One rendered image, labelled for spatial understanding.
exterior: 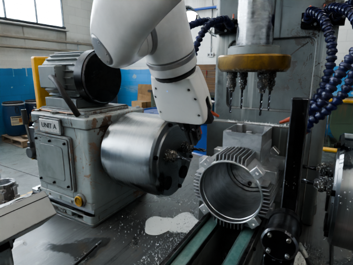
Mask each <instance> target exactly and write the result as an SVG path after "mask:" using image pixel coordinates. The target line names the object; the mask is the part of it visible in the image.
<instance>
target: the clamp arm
mask: <svg viewBox="0 0 353 265"><path fill-rule="evenodd" d="M309 105H310V98H306V97H293V98H292V102H291V108H290V118H289V129H288V139H287V149H286V160H285V170H284V181H283V191H282V201H281V208H287V209H290V210H292V211H294V212H296V213H297V208H298V200H299V191H300V182H301V176H302V167H303V159H304V150H305V141H306V132H307V123H308V114H309Z"/></svg>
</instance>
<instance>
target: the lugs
mask: <svg viewBox="0 0 353 265"><path fill-rule="evenodd" d="M279 153H280V151H279V150H278V149H277V148H276V146H273V147H272V148H271V149H270V154H271V155H279ZM213 162H214V160H213V159H212V158H211V156H208V157H206V158H205V159H204V160H202V161H201V162H200V164H201V165H202V167H203V168H204V169H205V168H207V167H208V166H209V165H211V163H213ZM250 173H251V174H252V175H253V176H254V177H255V179H256V180H258V179H260V178H261V177H263V176H264V175H265V173H266V172H265V171H264V169H263V168H262V167H261V166H260V165H257V166H255V167H254V168H252V169H251V171H250ZM199 208H200V210H201V211H202V212H203V214H204V215H206V214H207V213H209V211H208V210H207V208H206V207H205V205H204V204H201V205H200V206H199ZM261 222H262V221H261V219H260V218H259V216H256V217H255V218H253V219H252V220H250V221H248V222H247V224H248V225H249V227H250V228H251V229H254V228H256V227H257V226H259V225H260V224H261Z"/></svg>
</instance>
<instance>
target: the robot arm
mask: <svg viewBox="0 0 353 265"><path fill-rule="evenodd" d="M90 37H91V42H92V46H93V48H94V50H95V52H96V54H97V56H98V57H99V58H100V59H101V60H102V62H103V63H105V64H106V65H108V66H110V67H113V68H124V67H127V66H130V65H132V64H134V63H136V62H137V61H139V60H141V59H142V58H144V57H145V59H146V65H147V66H148V67H149V71H150V73H151V84H152V91H153V96H154V100H155V104H156V106H157V109H158V112H159V115H160V117H161V118H162V119H163V120H165V121H170V122H175V123H177V124H178V125H179V127H180V129H181V130H183V131H184V133H185V136H186V139H187V141H188V144H189V145H194V146H196V145H197V143H198V141H200V139H201V137H202V135H201V131H200V126H201V125H202V124H211V123H212V122H213V120H214V117H213V115H212V113H211V110H212V101H211V97H210V93H209V90H208V87H207V84H206V81H205V79H204V76H203V74H202V72H201V70H200V68H199V66H196V64H197V57H196V53H195V48H194V44H193V39H192V34H191V30H190V25H189V20H188V15H187V12H186V8H185V3H184V0H94V2H93V5H92V12H91V21H90Z"/></svg>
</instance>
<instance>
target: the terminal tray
mask: <svg viewBox="0 0 353 265"><path fill-rule="evenodd" d="M228 130H230V131H228ZM271 145H272V127H270V126H260V125H249V124H241V125H239V123H237V124H236V125H234V126H232V127H230V128H228V129H226V130H224V131H223V147H222V150H224V149H225V148H226V147H228V148H229V147H230V146H231V148H232V147H233V146H234V147H237V146H238V148H240V147H242V149H243V148H244V147H245V150H246V149H247V148H248V152H249V151H250V150H252V153H253V152H255V158H256V159H257V160H259V161H261V162H262V160H264V159H265V158H266V157H267V155H268V154H269V153H270V149H271Z"/></svg>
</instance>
